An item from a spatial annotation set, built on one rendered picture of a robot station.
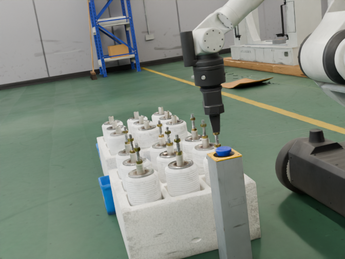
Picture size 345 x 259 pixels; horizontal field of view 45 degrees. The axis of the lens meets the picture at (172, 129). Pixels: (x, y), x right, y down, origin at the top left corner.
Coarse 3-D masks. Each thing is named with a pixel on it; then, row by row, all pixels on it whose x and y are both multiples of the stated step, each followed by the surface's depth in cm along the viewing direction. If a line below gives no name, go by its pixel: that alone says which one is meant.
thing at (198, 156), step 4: (192, 152) 134; (196, 152) 132; (200, 152) 131; (204, 152) 131; (208, 152) 131; (196, 156) 132; (200, 156) 131; (204, 156) 131; (196, 160) 133; (200, 160) 132; (200, 164) 132; (200, 168) 132; (200, 172) 133
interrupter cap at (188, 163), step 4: (184, 160) 123; (188, 160) 123; (192, 160) 122; (168, 164) 122; (172, 164) 122; (176, 164) 122; (184, 164) 121; (188, 164) 119; (192, 164) 119; (172, 168) 118; (176, 168) 118; (180, 168) 118; (184, 168) 118
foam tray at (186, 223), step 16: (112, 176) 141; (112, 192) 146; (208, 192) 117; (256, 192) 120; (128, 208) 114; (144, 208) 113; (160, 208) 114; (176, 208) 115; (192, 208) 116; (208, 208) 118; (256, 208) 121; (128, 224) 113; (144, 224) 114; (160, 224) 115; (176, 224) 116; (192, 224) 117; (208, 224) 119; (256, 224) 123; (128, 240) 114; (144, 240) 115; (160, 240) 116; (176, 240) 117; (192, 240) 119; (208, 240) 120; (128, 256) 122; (144, 256) 116; (160, 256) 117; (176, 256) 118
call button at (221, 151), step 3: (219, 147) 105; (222, 147) 105; (225, 147) 105; (228, 147) 104; (216, 150) 104; (219, 150) 103; (222, 150) 103; (225, 150) 103; (228, 150) 103; (231, 150) 104; (219, 153) 103; (222, 153) 103; (225, 153) 103; (228, 153) 104
